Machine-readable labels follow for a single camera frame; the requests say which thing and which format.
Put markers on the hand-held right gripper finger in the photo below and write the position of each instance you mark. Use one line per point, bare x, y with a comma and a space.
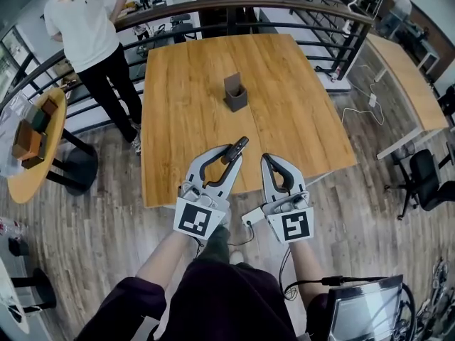
295, 176
271, 183

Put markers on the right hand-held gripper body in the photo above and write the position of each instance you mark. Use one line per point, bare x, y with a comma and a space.
293, 224

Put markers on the orange-brown box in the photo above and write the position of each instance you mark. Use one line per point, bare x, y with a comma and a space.
26, 140

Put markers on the dark metal railing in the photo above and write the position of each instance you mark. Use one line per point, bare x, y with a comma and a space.
249, 4

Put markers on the black office chair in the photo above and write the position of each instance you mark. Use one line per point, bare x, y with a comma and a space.
426, 179

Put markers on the person's left forearm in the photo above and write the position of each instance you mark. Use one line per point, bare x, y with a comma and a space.
167, 258

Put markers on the person's dark trouser leg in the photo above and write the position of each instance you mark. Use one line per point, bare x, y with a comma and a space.
215, 243

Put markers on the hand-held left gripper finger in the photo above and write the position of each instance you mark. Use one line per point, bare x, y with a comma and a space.
195, 165
231, 176

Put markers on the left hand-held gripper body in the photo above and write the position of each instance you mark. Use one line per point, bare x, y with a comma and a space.
193, 219

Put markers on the small white box device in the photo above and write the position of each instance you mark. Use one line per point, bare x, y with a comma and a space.
253, 216

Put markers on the black round stand base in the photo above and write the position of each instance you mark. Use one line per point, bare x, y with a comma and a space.
35, 290

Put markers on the person's light shoe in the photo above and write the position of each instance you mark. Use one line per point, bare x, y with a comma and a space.
236, 257

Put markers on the brown container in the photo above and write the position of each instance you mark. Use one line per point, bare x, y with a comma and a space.
235, 96

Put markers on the dark brown box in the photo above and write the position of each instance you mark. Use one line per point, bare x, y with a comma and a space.
49, 107

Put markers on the person's right forearm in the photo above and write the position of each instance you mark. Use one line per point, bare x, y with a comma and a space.
305, 268

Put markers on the laptop screen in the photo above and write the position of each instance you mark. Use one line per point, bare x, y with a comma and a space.
366, 311

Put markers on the white power adapter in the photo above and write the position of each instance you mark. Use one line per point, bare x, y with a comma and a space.
373, 99

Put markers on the bicycle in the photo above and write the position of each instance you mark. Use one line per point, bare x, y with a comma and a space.
439, 297

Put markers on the clear plastic bag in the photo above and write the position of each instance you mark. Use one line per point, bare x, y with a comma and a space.
9, 137

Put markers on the dark green box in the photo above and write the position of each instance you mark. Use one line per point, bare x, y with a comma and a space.
40, 121

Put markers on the round wooden table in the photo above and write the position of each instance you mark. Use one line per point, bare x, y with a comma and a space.
53, 144

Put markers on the long wooden desk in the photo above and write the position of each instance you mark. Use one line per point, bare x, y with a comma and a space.
409, 80

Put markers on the person's dark purple top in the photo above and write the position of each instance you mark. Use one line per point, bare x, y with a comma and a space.
220, 304

